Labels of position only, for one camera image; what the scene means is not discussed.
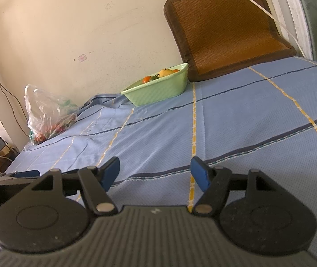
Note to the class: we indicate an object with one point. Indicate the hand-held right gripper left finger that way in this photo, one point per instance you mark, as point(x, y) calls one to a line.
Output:
point(109, 172)

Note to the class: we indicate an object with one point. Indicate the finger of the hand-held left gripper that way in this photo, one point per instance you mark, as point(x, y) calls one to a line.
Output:
point(27, 173)
point(16, 181)

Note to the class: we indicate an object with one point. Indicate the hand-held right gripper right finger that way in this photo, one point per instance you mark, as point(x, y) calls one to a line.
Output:
point(200, 173)

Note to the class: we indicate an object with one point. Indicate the green plastic basin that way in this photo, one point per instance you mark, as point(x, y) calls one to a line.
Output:
point(158, 91)

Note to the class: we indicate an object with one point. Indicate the large yellow pomelo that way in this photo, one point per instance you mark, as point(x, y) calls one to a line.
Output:
point(166, 73)

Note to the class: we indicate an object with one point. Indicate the black charger box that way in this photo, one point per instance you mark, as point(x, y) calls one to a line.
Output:
point(0, 144)

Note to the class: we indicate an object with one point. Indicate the clear plastic bag of produce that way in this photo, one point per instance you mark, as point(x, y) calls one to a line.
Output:
point(47, 114)

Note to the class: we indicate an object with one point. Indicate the blue striped blanket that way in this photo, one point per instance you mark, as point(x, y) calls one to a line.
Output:
point(244, 122)

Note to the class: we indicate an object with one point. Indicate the brown woven seat mat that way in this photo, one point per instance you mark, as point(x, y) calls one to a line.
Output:
point(225, 30)

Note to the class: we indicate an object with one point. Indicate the small pink wall sticker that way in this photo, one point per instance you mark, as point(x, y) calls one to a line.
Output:
point(82, 57)

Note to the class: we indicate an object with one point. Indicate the white door frame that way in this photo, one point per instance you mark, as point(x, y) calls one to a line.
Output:
point(294, 14)

